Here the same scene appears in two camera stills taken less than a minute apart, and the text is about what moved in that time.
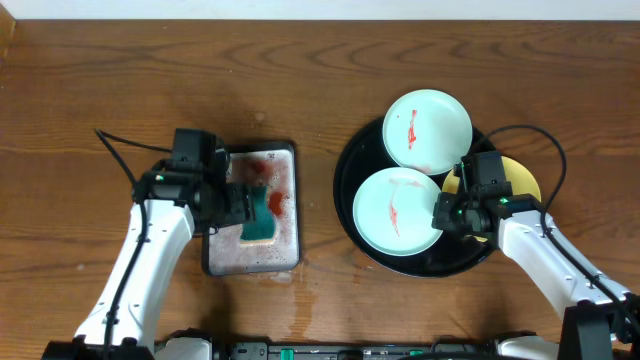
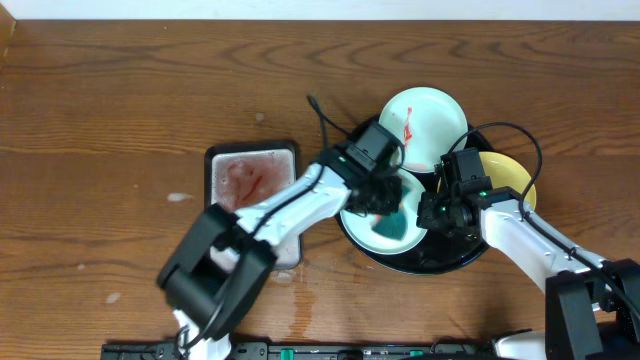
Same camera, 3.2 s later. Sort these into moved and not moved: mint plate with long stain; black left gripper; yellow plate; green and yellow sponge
Moved: green and yellow sponge; black left gripper
Not moved: mint plate with long stain; yellow plate
